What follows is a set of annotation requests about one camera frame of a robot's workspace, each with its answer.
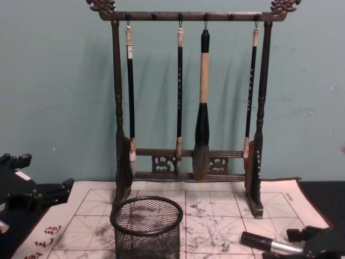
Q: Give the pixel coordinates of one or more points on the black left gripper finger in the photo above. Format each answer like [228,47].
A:
[63,190]
[23,160]

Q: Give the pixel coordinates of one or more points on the thin black brush, white characters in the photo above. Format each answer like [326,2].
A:
[251,94]

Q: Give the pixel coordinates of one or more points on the thin black brush, paper label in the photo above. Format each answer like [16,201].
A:
[131,108]

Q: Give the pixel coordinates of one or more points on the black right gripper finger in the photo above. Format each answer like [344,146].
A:
[307,233]
[275,255]

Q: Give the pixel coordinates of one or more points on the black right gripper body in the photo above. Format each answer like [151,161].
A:
[328,249]

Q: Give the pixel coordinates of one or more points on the large tan and black brush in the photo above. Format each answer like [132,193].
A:
[202,121]

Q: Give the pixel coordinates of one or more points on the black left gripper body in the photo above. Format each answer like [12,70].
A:
[16,194]

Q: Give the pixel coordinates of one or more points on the thin black brush, pale tip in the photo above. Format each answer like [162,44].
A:
[179,94]

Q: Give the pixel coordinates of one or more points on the white felt mat, red grid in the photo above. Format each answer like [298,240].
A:
[215,215]

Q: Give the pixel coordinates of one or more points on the dark carved wooden brush rack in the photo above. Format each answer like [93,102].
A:
[117,81]

